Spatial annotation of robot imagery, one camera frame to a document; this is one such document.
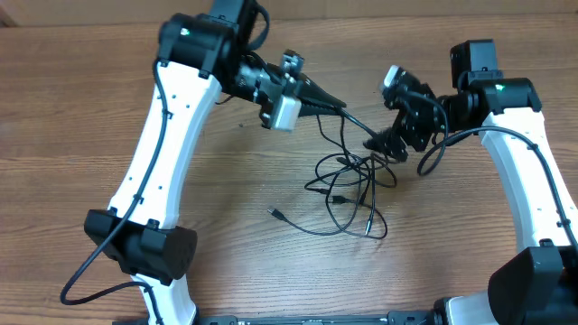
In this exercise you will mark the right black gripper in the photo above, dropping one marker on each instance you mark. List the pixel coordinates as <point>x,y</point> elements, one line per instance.
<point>405,125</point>

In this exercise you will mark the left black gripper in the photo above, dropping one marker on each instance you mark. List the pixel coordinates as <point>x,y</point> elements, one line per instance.
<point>289,71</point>

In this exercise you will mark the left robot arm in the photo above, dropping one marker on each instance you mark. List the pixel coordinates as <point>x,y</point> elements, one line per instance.
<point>199,58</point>

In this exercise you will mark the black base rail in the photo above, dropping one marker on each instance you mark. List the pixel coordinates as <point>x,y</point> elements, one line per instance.
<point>392,318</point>

